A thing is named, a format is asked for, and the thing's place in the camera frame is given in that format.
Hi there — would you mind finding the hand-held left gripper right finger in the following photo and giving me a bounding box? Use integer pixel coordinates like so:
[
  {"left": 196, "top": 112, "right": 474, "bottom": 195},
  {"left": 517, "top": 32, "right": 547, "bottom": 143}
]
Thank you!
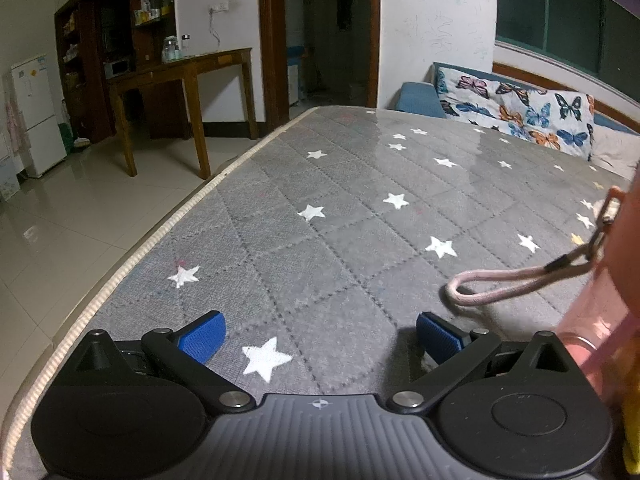
[{"left": 385, "top": 309, "right": 571, "bottom": 413}]

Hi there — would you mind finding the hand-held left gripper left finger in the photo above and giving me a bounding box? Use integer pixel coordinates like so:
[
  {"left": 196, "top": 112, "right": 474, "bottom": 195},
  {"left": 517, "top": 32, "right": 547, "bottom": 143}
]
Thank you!
[{"left": 75, "top": 310, "right": 253, "bottom": 413}]

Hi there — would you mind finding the pink water bottle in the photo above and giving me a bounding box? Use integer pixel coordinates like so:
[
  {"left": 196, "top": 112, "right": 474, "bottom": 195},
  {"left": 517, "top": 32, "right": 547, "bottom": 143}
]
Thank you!
[{"left": 445, "top": 160, "right": 640, "bottom": 480}]

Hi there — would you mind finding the yellow grey cleaning cloth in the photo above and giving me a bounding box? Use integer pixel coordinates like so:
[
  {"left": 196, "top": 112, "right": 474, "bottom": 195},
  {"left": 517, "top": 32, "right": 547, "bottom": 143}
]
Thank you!
[{"left": 620, "top": 400, "right": 640, "bottom": 476}]

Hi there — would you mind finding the grey star-print table cover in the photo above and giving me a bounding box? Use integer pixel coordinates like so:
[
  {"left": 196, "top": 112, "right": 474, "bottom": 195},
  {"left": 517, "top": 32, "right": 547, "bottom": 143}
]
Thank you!
[{"left": 0, "top": 105, "right": 640, "bottom": 480}]

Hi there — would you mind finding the white mop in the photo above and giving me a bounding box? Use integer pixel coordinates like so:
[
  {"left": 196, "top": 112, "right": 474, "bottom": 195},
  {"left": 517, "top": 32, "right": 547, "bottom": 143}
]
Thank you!
[{"left": 62, "top": 100, "right": 91, "bottom": 150}]

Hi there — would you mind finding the blue sofa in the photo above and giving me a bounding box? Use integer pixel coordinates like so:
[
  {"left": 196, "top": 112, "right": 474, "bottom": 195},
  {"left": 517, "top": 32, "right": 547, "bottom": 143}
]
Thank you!
[{"left": 395, "top": 60, "right": 640, "bottom": 161}]

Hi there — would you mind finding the butterfly print pillow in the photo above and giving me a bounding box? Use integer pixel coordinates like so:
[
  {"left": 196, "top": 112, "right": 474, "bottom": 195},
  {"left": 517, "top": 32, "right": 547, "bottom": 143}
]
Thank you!
[{"left": 434, "top": 66, "right": 596, "bottom": 153}]

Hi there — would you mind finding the plain white pillow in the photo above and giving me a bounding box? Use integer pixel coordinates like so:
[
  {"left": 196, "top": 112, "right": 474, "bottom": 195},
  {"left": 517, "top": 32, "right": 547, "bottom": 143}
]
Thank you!
[{"left": 590, "top": 130, "right": 640, "bottom": 181}]

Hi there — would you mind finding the brown wooden table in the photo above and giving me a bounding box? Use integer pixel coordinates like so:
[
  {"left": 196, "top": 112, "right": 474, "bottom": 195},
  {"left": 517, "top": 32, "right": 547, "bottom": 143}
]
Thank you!
[{"left": 106, "top": 47, "right": 258, "bottom": 181}]

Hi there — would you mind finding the blue white cart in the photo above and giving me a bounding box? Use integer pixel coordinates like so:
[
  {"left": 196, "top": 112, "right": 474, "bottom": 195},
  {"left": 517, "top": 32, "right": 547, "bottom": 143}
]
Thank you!
[{"left": 287, "top": 45, "right": 307, "bottom": 108}]

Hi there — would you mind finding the white refrigerator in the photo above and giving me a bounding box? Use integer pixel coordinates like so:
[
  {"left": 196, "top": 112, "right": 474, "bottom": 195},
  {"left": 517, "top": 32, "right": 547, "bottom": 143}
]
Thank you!
[{"left": 11, "top": 52, "right": 68, "bottom": 178}]

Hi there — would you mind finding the white microwave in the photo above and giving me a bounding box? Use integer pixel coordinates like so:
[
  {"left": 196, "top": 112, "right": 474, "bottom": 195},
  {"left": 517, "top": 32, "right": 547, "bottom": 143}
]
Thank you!
[{"left": 102, "top": 58, "right": 132, "bottom": 80}]

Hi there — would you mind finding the pink hanging cloth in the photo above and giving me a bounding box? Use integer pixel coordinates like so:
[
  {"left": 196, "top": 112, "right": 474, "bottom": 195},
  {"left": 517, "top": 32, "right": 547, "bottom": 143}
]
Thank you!
[{"left": 4, "top": 72, "right": 31, "bottom": 153}]

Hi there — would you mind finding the dark wooden shelf cabinet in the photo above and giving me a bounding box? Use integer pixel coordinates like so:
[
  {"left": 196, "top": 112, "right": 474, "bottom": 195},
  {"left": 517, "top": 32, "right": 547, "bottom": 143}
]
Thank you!
[{"left": 55, "top": 0, "right": 176, "bottom": 143}]

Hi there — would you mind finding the green framed window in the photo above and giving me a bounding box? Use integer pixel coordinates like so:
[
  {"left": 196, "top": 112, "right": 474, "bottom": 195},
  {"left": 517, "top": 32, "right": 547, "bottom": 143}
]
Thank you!
[{"left": 495, "top": 0, "right": 640, "bottom": 76}]

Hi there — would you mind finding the brown wooden door frame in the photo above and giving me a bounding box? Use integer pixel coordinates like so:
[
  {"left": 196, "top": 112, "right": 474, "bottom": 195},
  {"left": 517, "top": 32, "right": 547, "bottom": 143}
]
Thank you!
[{"left": 257, "top": 0, "right": 382, "bottom": 136}]

